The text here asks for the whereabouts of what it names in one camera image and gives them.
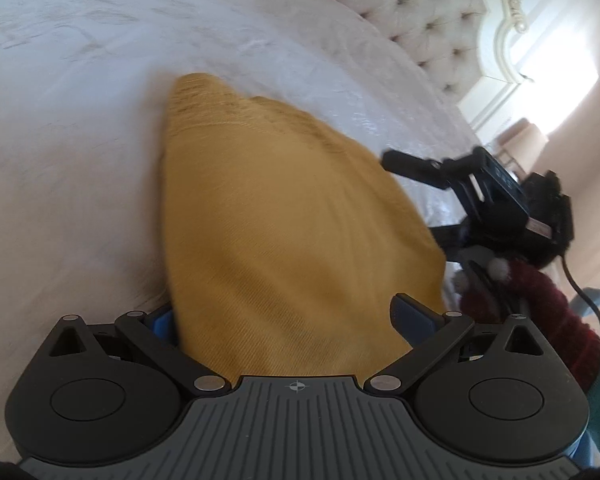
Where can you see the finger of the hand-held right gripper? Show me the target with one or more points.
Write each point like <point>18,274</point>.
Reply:
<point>450,236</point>
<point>415,165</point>

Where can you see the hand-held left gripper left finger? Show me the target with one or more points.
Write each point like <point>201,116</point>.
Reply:
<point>161,324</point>

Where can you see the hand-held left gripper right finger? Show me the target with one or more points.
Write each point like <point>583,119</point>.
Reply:
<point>410,317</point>

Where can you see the mustard yellow knit garment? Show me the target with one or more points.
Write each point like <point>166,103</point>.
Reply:
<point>290,240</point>

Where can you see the person's right forearm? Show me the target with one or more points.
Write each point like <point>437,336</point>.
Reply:
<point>545,310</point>

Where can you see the beige shade table lamp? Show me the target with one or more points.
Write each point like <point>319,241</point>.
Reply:
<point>522,140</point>

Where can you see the tufted beige headboard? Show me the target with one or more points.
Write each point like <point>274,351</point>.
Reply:
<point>415,10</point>

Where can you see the white floral bedspread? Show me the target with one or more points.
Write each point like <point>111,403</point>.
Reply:
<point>80,110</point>

